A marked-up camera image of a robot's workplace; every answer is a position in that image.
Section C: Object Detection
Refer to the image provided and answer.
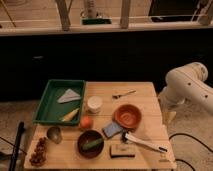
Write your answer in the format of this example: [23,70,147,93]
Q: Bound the orange clay bowl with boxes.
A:
[113,104,142,129]

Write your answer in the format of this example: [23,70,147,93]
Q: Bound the brown block eraser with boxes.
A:
[110,144,135,158]

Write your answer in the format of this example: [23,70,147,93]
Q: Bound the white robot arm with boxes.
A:
[158,62,213,125]

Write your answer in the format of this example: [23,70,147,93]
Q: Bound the white handled brush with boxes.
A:
[122,132,167,153]

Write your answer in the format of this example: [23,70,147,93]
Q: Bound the grey folded cloth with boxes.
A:
[57,89,81,103]

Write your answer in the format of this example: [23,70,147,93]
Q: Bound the black cable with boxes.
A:
[168,132,213,171]

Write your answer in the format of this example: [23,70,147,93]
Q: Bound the orange fruit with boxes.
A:
[80,116,93,129]

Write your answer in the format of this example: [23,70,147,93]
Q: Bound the green plastic tray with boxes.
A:
[33,79,85,125]

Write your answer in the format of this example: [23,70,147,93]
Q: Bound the bunch of brown grapes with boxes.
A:
[30,137,47,167]

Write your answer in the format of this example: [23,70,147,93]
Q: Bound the blue sponge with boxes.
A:
[103,122,122,138]

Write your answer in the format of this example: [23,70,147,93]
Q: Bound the metal cup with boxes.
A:
[47,126,62,144]

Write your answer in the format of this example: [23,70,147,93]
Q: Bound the black pole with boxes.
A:
[9,122,25,171]

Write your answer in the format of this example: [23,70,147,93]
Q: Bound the yellow corn cob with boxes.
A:
[61,108,79,122]

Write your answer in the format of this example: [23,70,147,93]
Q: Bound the green box on shelf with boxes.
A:
[81,18,112,25]

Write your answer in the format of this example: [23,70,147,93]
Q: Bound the wooden table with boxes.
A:
[23,81,178,171]

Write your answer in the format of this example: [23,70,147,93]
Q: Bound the dark brown bowl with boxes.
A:
[77,130,104,159]

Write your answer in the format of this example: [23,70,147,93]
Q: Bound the white paper cup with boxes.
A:
[87,96,102,113]

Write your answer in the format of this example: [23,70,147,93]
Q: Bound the green cucumber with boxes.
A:
[82,138,104,151]

